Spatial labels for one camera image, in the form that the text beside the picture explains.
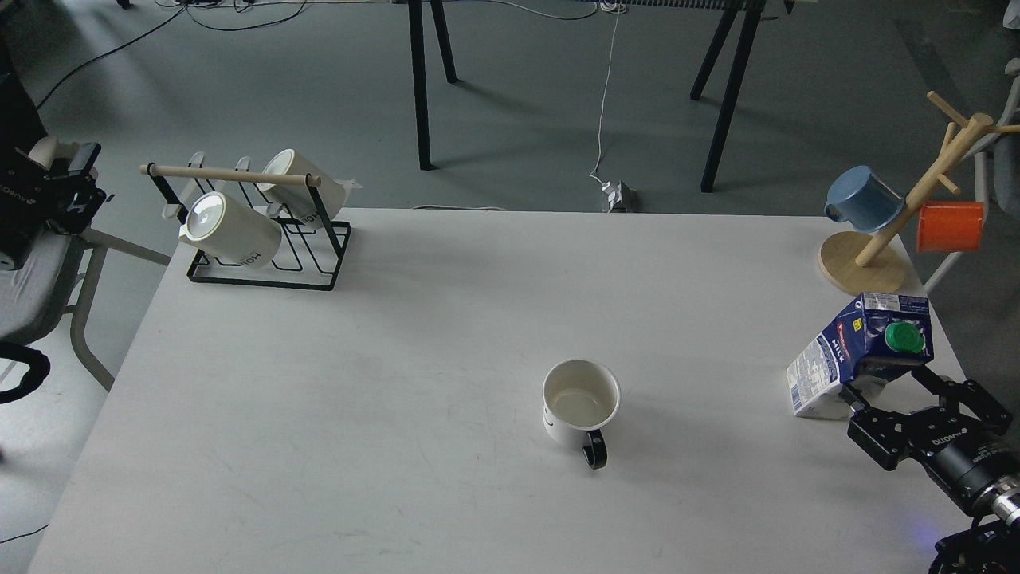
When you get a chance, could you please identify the black cables on floor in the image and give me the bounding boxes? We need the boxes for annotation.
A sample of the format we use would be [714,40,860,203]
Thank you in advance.
[36,0,399,108]

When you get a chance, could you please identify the grey power adapter on floor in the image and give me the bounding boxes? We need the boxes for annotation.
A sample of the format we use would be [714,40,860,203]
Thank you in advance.
[602,181,641,212]

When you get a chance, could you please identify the black table legs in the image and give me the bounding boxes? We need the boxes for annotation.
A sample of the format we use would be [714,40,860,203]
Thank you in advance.
[689,1,767,193]
[406,0,460,171]

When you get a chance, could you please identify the black wire mug rack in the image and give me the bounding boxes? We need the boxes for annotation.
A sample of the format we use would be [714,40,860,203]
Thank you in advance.
[139,154,352,291]

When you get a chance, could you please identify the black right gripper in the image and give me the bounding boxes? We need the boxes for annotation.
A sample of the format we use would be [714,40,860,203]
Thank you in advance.
[838,364,1019,515]

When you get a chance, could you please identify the white mug with black handle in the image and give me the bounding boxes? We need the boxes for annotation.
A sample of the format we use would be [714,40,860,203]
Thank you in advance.
[542,359,622,471]

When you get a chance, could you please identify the black table legs right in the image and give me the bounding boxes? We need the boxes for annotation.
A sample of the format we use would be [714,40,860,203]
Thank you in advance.
[689,1,767,193]

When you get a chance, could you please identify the blue white milk carton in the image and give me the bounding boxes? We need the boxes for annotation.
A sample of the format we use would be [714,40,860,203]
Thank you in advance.
[786,292,934,420]

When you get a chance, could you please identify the wooden mug tree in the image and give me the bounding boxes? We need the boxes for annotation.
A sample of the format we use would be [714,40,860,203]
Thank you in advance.
[818,83,1018,297]

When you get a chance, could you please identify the black table legs left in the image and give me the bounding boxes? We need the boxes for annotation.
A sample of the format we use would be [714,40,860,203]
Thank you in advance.
[406,0,460,171]

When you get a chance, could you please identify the white chair right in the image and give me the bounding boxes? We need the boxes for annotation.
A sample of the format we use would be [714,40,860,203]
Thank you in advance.
[924,60,1020,292]

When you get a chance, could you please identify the white mug on rack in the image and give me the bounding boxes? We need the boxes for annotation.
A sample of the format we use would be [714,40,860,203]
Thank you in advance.
[179,191,283,269]
[257,148,349,230]

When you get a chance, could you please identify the white cable on floor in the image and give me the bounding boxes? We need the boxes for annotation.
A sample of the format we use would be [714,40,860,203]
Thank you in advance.
[478,0,630,188]

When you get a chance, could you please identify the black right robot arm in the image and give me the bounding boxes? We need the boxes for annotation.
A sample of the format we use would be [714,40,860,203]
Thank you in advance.
[839,366,1019,573]

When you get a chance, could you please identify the rear white mug on rack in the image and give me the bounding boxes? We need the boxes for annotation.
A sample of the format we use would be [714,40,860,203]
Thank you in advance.
[257,148,349,230]

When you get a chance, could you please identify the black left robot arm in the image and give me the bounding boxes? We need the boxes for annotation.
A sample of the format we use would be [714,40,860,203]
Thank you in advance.
[2,73,107,403]

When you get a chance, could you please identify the orange mug on tree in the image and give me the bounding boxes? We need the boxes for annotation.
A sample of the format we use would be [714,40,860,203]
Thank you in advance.
[916,201,985,252]

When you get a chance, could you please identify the grey chair left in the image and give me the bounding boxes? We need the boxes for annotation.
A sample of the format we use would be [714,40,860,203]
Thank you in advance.
[0,136,172,392]

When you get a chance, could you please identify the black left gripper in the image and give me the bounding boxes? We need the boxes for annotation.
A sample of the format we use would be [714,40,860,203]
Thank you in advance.
[1,142,107,268]

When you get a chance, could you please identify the blue mug on tree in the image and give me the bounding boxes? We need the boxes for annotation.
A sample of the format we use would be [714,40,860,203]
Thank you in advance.
[824,166,906,234]

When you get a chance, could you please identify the front white mug on rack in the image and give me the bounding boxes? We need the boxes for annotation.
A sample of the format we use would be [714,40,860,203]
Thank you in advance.
[179,191,283,269]

